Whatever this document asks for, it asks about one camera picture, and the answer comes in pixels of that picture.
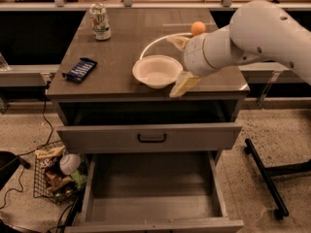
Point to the black wire basket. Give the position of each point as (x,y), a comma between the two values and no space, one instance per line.
(51,184)

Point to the black wheeled stand base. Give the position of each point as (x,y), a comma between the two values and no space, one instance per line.
(268,172)

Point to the white bowl in basket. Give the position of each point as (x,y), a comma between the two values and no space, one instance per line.
(69,163)

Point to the chip bag in basket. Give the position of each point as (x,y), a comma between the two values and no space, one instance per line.
(48,158)

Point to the blue snack packet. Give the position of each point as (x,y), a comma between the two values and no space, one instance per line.
(80,71)

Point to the upper grey drawer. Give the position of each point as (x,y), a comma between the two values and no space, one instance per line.
(150,137)

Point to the green packet in basket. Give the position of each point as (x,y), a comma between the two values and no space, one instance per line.
(79,179)

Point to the white paper bowl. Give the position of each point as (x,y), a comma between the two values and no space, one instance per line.
(157,71)

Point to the grey drawer cabinet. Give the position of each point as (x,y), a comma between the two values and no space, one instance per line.
(110,95)

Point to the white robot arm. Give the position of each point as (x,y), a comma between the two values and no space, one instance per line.
(258,30)

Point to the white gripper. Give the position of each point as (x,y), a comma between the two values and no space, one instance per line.
(194,56)

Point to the lower open grey drawer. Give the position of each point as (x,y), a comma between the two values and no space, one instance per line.
(175,192)

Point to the orange fruit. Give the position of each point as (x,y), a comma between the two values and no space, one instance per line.
(197,28)

